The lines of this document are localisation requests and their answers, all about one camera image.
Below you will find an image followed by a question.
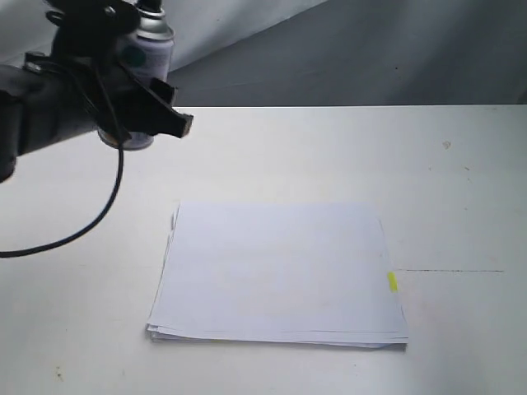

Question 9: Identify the white spray paint can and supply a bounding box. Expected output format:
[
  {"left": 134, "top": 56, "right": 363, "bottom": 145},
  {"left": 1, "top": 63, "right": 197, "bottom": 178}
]
[{"left": 99, "top": 1, "right": 175, "bottom": 151}]

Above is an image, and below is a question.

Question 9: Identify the black left camera cable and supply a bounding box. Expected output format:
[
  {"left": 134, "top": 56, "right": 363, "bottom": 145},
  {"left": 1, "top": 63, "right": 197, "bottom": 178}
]
[{"left": 0, "top": 61, "right": 127, "bottom": 259}]

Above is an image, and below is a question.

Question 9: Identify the white paper stack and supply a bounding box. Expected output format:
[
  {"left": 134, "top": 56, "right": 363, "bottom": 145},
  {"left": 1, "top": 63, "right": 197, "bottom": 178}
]
[{"left": 147, "top": 202, "right": 409, "bottom": 348}]

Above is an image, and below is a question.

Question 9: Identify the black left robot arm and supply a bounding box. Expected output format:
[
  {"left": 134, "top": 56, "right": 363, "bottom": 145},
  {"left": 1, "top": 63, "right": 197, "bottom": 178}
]
[{"left": 1, "top": 27, "right": 194, "bottom": 180}]

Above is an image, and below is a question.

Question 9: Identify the yellow tape marker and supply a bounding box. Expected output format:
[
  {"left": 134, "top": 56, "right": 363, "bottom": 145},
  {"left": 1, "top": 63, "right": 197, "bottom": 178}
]
[{"left": 387, "top": 272, "right": 399, "bottom": 293}]

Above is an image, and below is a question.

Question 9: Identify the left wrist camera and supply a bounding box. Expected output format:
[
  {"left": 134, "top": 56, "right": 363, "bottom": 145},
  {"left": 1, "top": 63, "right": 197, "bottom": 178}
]
[{"left": 45, "top": 0, "right": 141, "bottom": 36}]

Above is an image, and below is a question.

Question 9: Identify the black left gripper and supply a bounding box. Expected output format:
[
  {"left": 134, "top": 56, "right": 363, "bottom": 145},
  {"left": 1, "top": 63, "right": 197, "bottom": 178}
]
[{"left": 52, "top": 28, "right": 194, "bottom": 139}]

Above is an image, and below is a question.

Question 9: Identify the grey backdrop cloth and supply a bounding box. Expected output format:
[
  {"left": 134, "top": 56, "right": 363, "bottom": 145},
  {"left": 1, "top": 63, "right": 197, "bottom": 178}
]
[{"left": 0, "top": 0, "right": 527, "bottom": 107}]

